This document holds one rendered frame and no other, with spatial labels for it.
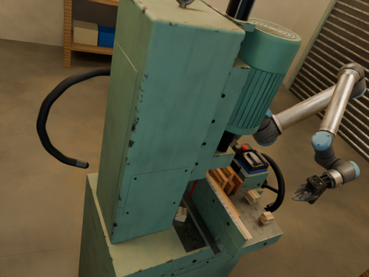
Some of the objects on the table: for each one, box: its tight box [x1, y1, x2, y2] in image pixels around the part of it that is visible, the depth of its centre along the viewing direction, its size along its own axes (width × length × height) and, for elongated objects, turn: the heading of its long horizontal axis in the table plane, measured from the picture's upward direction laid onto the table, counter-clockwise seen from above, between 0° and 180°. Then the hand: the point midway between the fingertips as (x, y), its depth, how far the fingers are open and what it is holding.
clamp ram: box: [230, 158, 242, 174], centre depth 117 cm, size 9×8×9 cm
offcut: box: [259, 211, 274, 225], centre depth 103 cm, size 3×3×4 cm
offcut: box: [244, 190, 261, 204], centre depth 110 cm, size 4×4×3 cm
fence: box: [197, 178, 248, 249], centre depth 110 cm, size 60×2×6 cm, turn 7°
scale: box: [204, 174, 239, 226], centre depth 108 cm, size 50×1×1 cm, turn 7°
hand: (294, 198), depth 138 cm, fingers closed
